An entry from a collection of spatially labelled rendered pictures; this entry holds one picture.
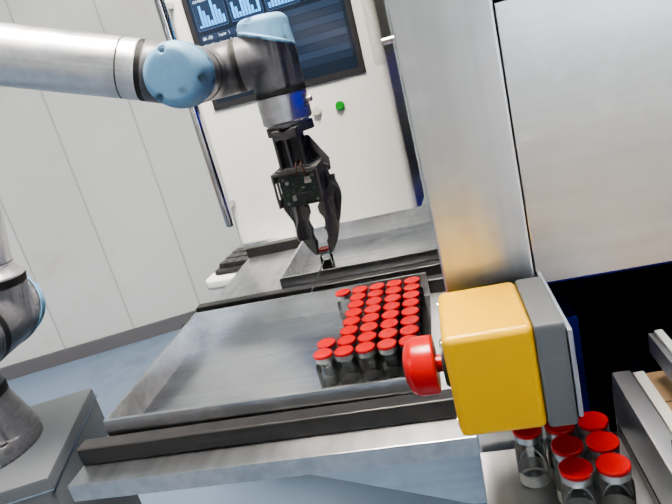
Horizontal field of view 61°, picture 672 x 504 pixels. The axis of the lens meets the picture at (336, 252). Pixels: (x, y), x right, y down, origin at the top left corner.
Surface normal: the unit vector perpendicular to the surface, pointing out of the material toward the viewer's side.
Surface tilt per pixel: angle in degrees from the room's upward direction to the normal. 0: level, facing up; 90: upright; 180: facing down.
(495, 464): 0
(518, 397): 90
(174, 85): 90
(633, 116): 90
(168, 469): 0
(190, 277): 90
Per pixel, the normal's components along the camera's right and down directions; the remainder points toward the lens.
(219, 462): -0.25, -0.92
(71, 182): 0.17, 0.26
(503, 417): -0.13, 0.33
